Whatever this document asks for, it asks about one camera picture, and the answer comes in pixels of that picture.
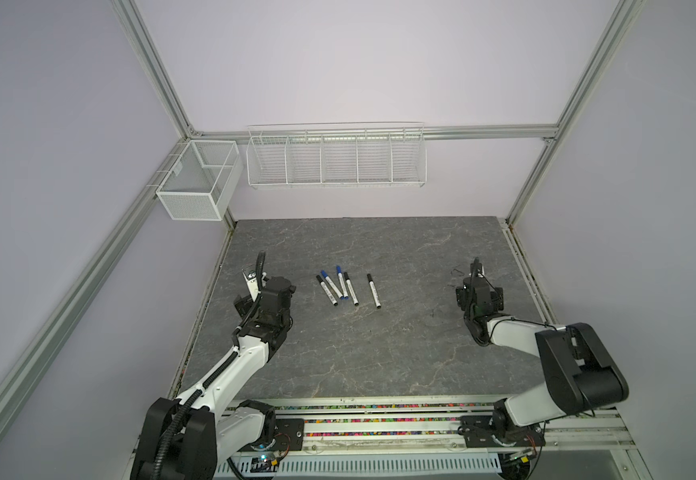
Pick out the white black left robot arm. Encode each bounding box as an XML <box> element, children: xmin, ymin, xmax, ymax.
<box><xmin>130</xmin><ymin>251</ymin><xmax>296</xmax><ymax>479</ymax></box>

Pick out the white marker pen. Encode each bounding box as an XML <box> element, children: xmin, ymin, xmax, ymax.
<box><xmin>343</xmin><ymin>272</ymin><xmax>360</xmax><ymax>306</ymax></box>
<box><xmin>367</xmin><ymin>273</ymin><xmax>382</xmax><ymax>309</ymax></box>
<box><xmin>316</xmin><ymin>275</ymin><xmax>338</xmax><ymax>306</ymax></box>

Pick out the white wire long basket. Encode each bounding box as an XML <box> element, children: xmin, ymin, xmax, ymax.
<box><xmin>247</xmin><ymin>122</ymin><xmax>428</xmax><ymax>188</ymax></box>

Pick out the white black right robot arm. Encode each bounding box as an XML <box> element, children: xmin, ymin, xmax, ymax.
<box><xmin>455</xmin><ymin>258</ymin><xmax>630</xmax><ymax>447</ymax></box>

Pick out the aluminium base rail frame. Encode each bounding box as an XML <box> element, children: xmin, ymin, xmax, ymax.
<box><xmin>121</xmin><ymin>393</ymin><xmax>655</xmax><ymax>480</ymax></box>

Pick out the white mesh square basket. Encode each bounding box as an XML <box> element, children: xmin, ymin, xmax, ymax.
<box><xmin>156</xmin><ymin>140</ymin><xmax>244</xmax><ymax>221</ymax></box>

